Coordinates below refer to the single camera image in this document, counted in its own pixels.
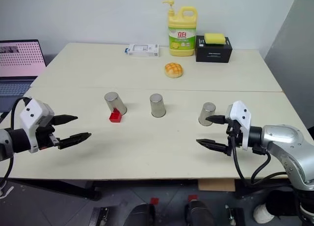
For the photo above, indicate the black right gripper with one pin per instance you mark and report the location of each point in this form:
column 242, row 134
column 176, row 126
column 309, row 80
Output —
column 233, row 132

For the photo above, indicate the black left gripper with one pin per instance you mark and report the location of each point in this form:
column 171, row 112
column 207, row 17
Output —
column 45, row 135

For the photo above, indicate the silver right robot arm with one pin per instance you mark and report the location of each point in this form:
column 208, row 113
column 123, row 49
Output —
column 289, row 147

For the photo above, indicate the steel cup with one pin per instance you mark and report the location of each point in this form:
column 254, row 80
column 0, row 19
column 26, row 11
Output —
column 157, row 105
column 115, row 102
column 206, row 114

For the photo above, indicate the small red block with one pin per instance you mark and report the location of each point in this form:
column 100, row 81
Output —
column 115, row 118

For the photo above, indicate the brown cardboard piece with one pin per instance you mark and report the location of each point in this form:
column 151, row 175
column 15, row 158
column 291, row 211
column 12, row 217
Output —
column 216, row 185

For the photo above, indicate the black table leg foot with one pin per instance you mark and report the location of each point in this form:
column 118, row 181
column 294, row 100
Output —
column 61, row 186

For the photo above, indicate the red floor tape square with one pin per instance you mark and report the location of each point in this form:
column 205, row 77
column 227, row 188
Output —
column 154, row 201
column 192, row 197

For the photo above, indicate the golden pineapple bun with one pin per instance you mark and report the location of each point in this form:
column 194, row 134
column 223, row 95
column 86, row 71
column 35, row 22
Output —
column 174, row 70

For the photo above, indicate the black cardboard box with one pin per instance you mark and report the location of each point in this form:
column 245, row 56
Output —
column 213, row 54

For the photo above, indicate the grey open laptop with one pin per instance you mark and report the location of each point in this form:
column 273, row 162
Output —
column 19, row 61

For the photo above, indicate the dark rounded shape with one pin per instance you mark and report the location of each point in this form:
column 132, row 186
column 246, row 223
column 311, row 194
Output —
column 198, row 215
column 142, row 216

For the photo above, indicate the yellow sponge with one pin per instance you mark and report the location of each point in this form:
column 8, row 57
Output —
column 214, row 38

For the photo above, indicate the white round floor object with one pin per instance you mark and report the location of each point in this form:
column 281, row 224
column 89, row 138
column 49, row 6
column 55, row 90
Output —
column 263, row 213

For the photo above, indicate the yellow dish soap pump bottle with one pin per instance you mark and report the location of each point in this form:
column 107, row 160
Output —
column 182, row 36

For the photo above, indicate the white flat product box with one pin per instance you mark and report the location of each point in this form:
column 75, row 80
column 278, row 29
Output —
column 143, row 49

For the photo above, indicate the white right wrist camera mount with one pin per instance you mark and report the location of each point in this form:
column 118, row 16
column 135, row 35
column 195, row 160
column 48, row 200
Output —
column 241, row 118

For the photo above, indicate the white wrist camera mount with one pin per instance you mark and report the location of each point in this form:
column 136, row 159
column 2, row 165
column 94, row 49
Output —
column 30, row 110
column 241, row 118

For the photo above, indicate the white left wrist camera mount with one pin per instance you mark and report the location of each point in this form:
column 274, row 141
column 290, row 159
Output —
column 30, row 110

